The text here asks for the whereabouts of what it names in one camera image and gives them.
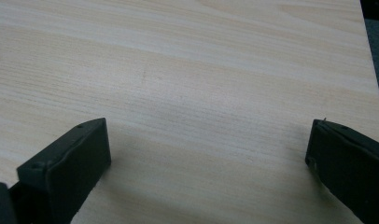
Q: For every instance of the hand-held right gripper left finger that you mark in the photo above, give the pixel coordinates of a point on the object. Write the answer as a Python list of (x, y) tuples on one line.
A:
[(69, 168)]

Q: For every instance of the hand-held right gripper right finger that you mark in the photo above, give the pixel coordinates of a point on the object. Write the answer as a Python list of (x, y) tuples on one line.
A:
[(349, 165)]

